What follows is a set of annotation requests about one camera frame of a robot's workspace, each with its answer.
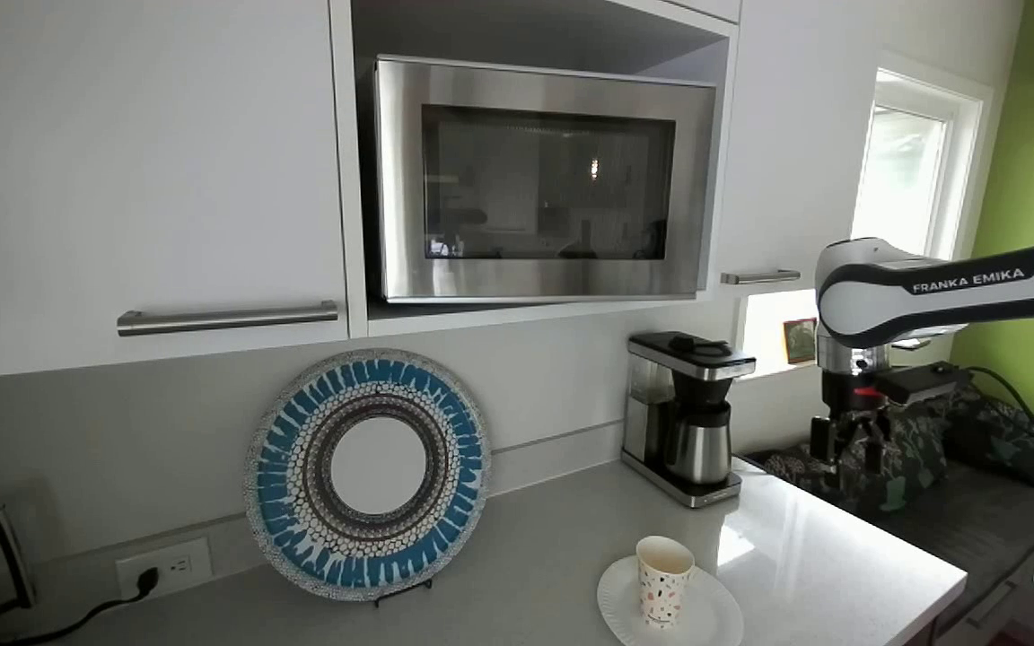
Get long steel cabinet handle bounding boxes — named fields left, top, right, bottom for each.
left=116, top=301, right=340, bottom=338

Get speckled paper cup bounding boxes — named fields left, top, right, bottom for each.
left=635, top=535, right=697, bottom=630

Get black plate stand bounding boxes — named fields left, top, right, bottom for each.
left=371, top=578, right=435, bottom=610

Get microwave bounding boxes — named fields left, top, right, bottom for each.
left=355, top=52, right=721, bottom=308

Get dark bench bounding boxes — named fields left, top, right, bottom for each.
left=849, top=480, right=1034, bottom=638

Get white paper plate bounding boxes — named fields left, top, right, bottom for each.
left=595, top=555, right=745, bottom=646

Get steel coffee maker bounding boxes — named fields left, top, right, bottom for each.
left=619, top=330, right=758, bottom=511

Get window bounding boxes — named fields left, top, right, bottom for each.
left=849, top=65, right=992, bottom=263

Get narrow white cabinet door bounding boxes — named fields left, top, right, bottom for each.
left=716, top=0, right=1026, bottom=297

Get blue patterned decorative plate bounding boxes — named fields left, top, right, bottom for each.
left=242, top=347, right=494, bottom=603

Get short steel cabinet handle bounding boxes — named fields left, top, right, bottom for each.
left=720, top=268, right=802, bottom=287

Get white wall socket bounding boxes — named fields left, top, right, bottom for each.
left=114, top=536, right=214, bottom=601

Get wide white cabinet door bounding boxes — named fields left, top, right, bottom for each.
left=0, top=0, right=350, bottom=384

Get white wall cabinet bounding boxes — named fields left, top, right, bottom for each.
left=0, top=0, right=1026, bottom=384

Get steel microwave door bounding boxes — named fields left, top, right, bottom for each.
left=372, top=55, right=718, bottom=305

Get small picture frame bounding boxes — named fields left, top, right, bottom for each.
left=782, top=316, right=819, bottom=367

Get row of patterned cushions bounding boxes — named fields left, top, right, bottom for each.
left=744, top=384, right=1034, bottom=519

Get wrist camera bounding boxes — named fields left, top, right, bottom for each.
left=876, top=361, right=972, bottom=406

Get black cable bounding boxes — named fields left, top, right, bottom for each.
left=0, top=565, right=162, bottom=646

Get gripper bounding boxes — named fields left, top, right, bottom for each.
left=808, top=371, right=895, bottom=478

